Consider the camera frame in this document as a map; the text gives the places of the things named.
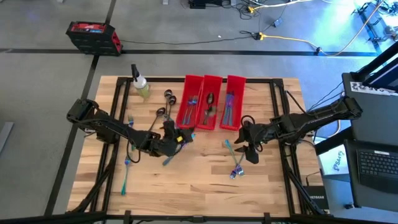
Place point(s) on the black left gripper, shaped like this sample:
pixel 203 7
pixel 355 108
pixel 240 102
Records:
pixel 163 146

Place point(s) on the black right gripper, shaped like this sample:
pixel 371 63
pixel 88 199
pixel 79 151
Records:
pixel 261 133

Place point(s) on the iridescent table knife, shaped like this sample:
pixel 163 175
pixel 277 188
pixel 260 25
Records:
pixel 229 105
pixel 226 115
pixel 125 177
pixel 232 99
pixel 168 160

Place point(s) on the red plastic bin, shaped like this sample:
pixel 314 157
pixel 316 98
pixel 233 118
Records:
pixel 214 84
pixel 194 84
pixel 237 85

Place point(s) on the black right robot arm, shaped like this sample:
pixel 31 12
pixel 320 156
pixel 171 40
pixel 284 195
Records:
pixel 326 113

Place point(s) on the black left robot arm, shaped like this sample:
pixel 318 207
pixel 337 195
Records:
pixel 105 126

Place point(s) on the yellow spray bottle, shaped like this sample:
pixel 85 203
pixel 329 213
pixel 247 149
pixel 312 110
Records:
pixel 141 88

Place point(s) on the black network router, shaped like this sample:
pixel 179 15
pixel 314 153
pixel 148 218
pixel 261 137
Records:
pixel 317 199

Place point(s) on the white printed sheet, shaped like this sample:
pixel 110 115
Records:
pixel 334 161

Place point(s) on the red black toolbox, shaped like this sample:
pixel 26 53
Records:
pixel 93 40

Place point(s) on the black power adapter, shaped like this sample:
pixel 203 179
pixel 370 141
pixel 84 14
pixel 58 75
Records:
pixel 278 22

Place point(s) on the black laptop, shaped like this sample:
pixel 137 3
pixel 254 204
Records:
pixel 376 165

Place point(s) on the black table frame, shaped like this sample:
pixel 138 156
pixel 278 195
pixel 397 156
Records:
pixel 164 80

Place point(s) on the black table camera box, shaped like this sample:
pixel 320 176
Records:
pixel 196 218

